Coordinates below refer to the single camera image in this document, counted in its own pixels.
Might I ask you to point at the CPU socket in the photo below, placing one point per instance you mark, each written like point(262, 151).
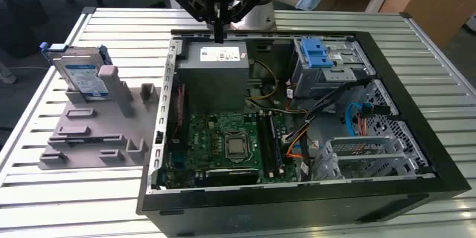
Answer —
point(236, 134)

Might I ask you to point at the silver CPU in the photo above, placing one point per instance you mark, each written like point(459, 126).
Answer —
point(236, 147)

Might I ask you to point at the green motherboard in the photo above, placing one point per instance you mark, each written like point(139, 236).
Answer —
point(208, 137)

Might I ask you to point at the metal optical drive cage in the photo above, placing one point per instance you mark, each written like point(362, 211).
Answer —
point(316, 82)

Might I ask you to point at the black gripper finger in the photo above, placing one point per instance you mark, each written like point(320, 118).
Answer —
point(218, 26)
point(223, 26)

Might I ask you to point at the black office chair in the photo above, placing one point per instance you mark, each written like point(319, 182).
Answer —
point(22, 26)

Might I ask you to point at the blue plastic drive latch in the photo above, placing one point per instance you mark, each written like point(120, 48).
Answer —
point(314, 54)

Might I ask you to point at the brown wooden cabinet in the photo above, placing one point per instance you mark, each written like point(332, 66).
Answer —
point(439, 4)

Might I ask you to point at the grey parts rack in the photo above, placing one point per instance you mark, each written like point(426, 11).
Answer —
point(96, 126)

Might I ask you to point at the black PC case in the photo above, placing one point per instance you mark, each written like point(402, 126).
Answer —
point(260, 213)

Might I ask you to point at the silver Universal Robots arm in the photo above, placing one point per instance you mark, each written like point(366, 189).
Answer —
point(260, 12)

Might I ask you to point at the black graphics card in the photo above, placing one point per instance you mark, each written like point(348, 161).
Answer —
point(231, 176)

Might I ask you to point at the grey power supply unit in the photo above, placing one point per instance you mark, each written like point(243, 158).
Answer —
point(212, 87)

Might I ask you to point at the grey furniture foot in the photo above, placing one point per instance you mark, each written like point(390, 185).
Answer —
point(7, 73)

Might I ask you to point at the metal disk bay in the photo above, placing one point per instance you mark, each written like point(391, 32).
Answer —
point(372, 157)

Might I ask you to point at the hard disk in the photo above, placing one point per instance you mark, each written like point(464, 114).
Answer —
point(83, 79)

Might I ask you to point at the RAM stick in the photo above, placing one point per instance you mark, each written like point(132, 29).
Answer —
point(276, 143)

